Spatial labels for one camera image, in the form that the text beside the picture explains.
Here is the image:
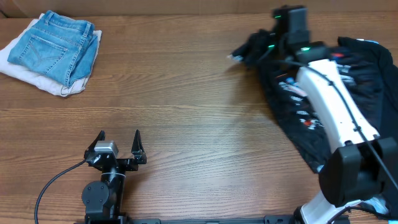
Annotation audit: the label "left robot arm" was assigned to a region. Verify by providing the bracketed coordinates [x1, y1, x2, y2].
[81, 130, 147, 224]

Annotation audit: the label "folded white cloth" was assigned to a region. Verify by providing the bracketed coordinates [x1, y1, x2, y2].
[1, 13, 91, 97]

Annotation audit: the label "black printed cycling jersey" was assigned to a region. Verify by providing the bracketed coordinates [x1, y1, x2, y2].
[230, 29, 384, 173]

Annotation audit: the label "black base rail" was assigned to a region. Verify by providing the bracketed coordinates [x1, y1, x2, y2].
[74, 213, 351, 224]

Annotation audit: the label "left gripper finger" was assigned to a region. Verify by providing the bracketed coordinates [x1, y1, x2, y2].
[131, 129, 146, 159]
[84, 130, 106, 158]

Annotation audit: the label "plain black garment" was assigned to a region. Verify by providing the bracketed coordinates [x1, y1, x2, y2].
[333, 37, 397, 140]

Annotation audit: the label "folded blue denim jeans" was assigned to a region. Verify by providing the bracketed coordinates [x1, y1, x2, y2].
[7, 10, 98, 87]

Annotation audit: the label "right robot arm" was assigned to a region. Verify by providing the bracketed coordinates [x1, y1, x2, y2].
[273, 6, 397, 223]

